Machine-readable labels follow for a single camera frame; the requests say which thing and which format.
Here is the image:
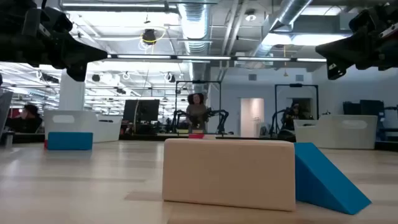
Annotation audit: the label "blue wedge block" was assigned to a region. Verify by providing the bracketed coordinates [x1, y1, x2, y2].
[294, 142, 373, 216]

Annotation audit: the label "white pillar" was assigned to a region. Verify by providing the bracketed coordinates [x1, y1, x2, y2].
[58, 70, 86, 111]

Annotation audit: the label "black ceiling cable reel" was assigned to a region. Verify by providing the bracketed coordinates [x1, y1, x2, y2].
[141, 28, 158, 46]

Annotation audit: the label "ceiling light rail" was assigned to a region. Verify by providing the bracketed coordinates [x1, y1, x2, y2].
[105, 53, 328, 63]

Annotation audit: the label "silver slanted ceiling duct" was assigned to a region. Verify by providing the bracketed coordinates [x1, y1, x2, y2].
[248, 0, 313, 57]

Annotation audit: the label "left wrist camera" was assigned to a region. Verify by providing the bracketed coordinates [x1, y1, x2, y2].
[21, 6, 74, 38]

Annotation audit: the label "seated person at robot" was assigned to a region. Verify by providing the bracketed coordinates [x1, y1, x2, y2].
[281, 102, 312, 131]

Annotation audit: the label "clear plastic bin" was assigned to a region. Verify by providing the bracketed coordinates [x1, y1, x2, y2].
[293, 114, 378, 150]

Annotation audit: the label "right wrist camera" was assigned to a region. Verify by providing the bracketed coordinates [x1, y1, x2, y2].
[348, 7, 382, 35]

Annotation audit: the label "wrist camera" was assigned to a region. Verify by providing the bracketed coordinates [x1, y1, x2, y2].
[21, 6, 74, 38]
[348, 7, 382, 35]

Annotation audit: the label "black table frame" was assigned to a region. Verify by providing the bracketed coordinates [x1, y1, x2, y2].
[0, 132, 398, 152]

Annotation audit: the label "silver round ceiling duct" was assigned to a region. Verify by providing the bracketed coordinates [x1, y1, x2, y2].
[177, 0, 210, 82]

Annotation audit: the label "large plain wooden block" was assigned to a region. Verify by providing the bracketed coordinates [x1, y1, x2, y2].
[162, 138, 297, 212]

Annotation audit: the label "grey slanted panel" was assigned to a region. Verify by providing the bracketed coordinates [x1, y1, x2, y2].
[0, 90, 14, 138]

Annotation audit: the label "black monitor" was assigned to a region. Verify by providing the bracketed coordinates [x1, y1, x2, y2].
[123, 99, 160, 123]

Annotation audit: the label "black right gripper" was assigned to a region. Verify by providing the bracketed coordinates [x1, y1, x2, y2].
[315, 30, 389, 80]

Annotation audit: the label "standing person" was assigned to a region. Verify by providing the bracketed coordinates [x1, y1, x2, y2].
[185, 92, 210, 134]

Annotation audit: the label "long blue block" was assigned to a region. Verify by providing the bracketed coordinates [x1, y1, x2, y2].
[46, 131, 94, 151]

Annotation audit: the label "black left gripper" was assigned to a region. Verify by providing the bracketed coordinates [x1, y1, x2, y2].
[21, 32, 108, 82]

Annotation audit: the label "black background rig frame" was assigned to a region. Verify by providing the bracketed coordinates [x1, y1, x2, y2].
[175, 80, 222, 134]
[274, 83, 320, 134]

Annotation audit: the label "yellow hanging cord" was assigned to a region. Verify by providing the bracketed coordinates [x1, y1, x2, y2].
[282, 45, 289, 78]

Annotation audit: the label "white plastic bin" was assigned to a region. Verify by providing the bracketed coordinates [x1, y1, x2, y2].
[42, 108, 123, 143]

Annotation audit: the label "small grey cylinder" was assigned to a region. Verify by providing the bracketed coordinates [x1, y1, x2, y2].
[3, 131, 15, 147]

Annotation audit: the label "seated person at desk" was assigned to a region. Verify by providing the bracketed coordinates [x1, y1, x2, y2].
[5, 104, 44, 134]

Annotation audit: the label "dark storage cabinets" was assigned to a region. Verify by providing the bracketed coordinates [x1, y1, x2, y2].
[343, 99, 386, 116]

